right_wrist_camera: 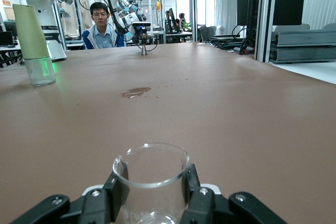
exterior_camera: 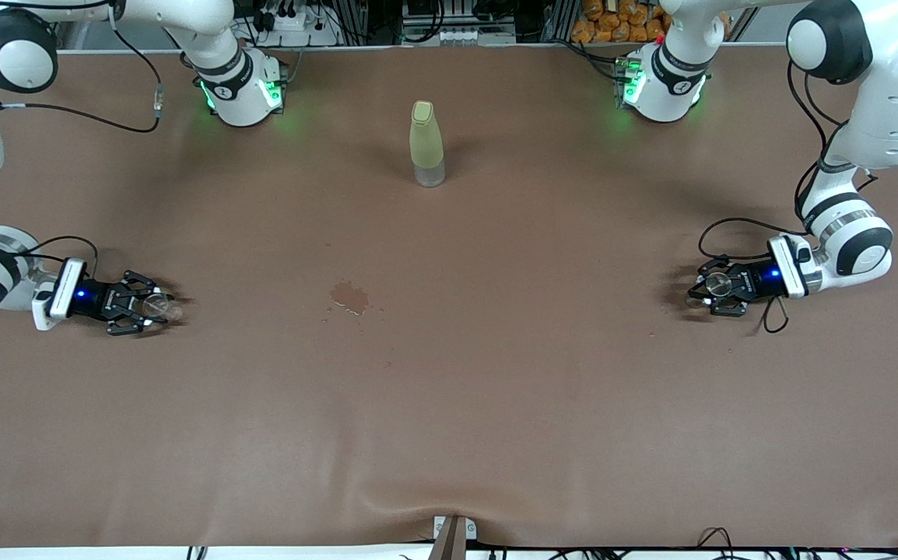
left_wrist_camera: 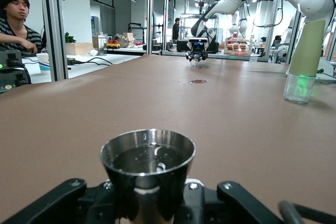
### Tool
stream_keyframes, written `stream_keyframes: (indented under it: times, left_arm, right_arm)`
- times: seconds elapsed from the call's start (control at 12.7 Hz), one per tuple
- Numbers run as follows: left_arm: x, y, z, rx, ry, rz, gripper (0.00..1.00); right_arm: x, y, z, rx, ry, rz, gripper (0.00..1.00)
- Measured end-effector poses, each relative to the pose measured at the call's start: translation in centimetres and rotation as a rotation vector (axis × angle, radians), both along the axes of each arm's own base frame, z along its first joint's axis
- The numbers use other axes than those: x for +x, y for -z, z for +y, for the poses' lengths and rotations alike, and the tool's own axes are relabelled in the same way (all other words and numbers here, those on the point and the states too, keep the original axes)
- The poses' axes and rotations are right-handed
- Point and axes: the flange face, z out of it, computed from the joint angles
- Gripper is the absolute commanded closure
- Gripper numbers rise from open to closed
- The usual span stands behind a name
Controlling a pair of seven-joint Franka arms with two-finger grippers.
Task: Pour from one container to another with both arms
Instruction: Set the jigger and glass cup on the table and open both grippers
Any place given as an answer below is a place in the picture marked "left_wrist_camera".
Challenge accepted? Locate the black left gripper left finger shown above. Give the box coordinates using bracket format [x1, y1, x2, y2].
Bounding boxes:
[2, 178, 118, 224]

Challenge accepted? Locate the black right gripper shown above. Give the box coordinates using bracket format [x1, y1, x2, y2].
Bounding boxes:
[185, 43, 208, 62]

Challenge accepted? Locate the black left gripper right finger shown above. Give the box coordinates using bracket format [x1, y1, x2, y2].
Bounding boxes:
[181, 178, 281, 224]

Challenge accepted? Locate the steel jigger measuring cup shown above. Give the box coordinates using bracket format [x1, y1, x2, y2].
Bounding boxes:
[99, 129, 197, 224]

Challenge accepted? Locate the striped paper cup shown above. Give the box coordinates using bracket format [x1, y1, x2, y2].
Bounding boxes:
[36, 52, 51, 75]

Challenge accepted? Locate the black case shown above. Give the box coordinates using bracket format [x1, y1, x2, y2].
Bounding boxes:
[176, 39, 218, 53]

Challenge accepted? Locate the standing person in black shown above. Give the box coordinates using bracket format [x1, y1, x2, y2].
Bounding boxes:
[172, 17, 182, 44]

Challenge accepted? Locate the bread display rack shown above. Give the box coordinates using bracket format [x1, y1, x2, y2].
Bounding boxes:
[224, 37, 253, 55]

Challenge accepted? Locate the cardboard box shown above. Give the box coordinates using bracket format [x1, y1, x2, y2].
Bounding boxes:
[122, 32, 135, 46]

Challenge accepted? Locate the crumpled grey bag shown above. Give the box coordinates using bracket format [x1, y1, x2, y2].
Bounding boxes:
[113, 33, 130, 48]

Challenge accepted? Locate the brown table mat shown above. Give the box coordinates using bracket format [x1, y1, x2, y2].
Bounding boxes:
[0, 53, 336, 224]

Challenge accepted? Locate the green bottle with clear base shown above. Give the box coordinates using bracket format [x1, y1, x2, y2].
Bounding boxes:
[282, 20, 327, 104]

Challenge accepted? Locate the light wooden box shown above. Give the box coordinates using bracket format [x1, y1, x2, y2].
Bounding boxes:
[65, 42, 94, 56]

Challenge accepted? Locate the potted green plant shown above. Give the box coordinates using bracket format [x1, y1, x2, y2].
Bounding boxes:
[64, 31, 77, 44]

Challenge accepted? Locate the black equipment unit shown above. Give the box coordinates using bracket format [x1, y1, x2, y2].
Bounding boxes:
[0, 49, 32, 94]

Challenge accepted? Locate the seated person striped shirt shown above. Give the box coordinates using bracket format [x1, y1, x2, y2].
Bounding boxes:
[0, 0, 44, 57]

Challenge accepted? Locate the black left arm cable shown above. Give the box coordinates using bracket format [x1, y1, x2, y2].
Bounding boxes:
[278, 200, 336, 224]

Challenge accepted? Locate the black desk cable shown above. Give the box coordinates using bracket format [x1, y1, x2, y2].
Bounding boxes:
[67, 57, 113, 67]

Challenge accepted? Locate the white cable bundle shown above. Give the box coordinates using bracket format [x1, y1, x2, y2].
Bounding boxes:
[82, 48, 99, 57]

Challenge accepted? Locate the aluminium cell frame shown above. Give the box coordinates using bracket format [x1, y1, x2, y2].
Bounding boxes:
[39, 0, 336, 82]

